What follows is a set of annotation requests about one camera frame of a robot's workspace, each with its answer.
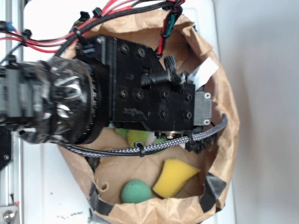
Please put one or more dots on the aluminium frame rail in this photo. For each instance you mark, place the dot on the aluminium frame rail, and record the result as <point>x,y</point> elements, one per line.
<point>11,176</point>

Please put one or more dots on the green plush frog toy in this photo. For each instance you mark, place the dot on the green plush frog toy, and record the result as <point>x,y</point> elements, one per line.
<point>137,141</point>

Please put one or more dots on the brown paper lined box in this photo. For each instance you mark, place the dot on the brown paper lined box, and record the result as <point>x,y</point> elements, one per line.
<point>205,193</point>

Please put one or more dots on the black tape wrapped robot arm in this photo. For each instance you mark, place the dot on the black tape wrapped robot arm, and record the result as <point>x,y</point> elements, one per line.
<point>50,101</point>

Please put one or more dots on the yellow sponge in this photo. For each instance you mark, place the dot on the yellow sponge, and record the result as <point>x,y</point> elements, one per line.
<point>174,176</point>

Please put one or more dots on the green knitted ball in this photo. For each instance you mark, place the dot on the green knitted ball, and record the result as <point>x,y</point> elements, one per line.
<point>135,191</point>

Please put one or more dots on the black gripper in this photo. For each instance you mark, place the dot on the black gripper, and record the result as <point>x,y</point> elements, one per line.
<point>135,91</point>

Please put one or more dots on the black mounting bracket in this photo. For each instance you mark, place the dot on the black mounting bracket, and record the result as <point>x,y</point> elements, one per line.
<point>5,147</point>

